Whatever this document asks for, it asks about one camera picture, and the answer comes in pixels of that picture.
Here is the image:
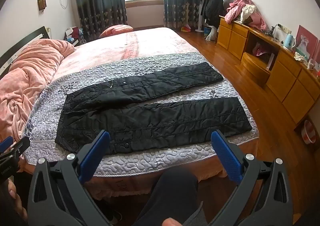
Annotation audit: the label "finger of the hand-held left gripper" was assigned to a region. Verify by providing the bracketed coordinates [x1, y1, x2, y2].
[0, 136, 31, 164]

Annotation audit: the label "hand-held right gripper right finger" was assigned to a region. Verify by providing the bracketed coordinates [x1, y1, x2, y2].
[210, 130, 294, 226]

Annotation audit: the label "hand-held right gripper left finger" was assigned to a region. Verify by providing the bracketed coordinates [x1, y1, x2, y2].
[27, 130, 112, 226]

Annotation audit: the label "black quilted pants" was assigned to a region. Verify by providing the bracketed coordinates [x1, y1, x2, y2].
[55, 61, 252, 155]

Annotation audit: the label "person's left hand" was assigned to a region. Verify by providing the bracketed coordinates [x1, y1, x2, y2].
[6, 180, 28, 221]

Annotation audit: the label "person's right hand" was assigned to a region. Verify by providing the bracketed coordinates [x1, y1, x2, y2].
[162, 217, 186, 226]

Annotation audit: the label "person's black shoe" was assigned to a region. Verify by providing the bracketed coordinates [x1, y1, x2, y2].
[100, 203, 123, 225]

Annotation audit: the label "person's dark trouser leg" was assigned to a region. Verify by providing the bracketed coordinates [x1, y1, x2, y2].
[132, 167, 200, 226]

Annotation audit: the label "pink fleece blanket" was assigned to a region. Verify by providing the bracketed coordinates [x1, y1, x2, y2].
[0, 39, 77, 142]

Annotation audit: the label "pink plastic basin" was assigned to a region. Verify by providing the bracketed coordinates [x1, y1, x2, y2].
[301, 120, 317, 145]

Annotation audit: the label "black bed headboard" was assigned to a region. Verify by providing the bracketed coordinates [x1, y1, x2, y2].
[0, 26, 50, 79]

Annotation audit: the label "long wooden cabinet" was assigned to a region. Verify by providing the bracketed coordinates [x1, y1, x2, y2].
[216, 15, 320, 125]

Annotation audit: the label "white paper sheet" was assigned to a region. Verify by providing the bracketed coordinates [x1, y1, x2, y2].
[266, 53, 275, 71]

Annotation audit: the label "pink bag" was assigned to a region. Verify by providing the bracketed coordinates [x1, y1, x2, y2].
[252, 43, 269, 57]

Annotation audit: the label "white bag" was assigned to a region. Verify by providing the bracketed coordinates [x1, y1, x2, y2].
[205, 26, 219, 42]

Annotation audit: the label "small white cloth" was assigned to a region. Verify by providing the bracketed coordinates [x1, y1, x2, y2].
[293, 51, 309, 62]

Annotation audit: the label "cluttered bedside table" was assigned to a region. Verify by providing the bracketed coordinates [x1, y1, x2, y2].
[64, 26, 87, 47]

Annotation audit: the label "pink bed sheet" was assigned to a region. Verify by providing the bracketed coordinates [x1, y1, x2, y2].
[50, 27, 200, 82]

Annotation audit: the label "pink orange pillow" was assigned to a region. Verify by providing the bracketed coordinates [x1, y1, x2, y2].
[99, 24, 134, 39]

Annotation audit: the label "light blue electric kettle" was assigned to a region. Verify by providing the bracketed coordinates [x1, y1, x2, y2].
[282, 33, 297, 50]

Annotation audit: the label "broom with colourful dustpan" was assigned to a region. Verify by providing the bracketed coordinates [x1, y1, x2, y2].
[179, 3, 192, 32]

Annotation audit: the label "white power strip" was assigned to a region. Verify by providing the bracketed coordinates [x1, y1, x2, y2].
[276, 23, 292, 33]

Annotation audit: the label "white tower fan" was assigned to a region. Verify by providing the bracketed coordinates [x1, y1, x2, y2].
[195, 1, 206, 33]

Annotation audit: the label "pile of pink clothes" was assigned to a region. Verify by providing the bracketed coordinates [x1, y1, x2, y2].
[224, 0, 268, 30]

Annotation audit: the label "white garment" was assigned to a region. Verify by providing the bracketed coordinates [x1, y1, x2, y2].
[240, 4, 257, 22]

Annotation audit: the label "black hanging coats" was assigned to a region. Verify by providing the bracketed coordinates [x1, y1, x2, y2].
[201, 0, 225, 29]

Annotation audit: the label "pink picture frame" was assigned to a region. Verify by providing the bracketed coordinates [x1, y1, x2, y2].
[295, 25, 320, 59]

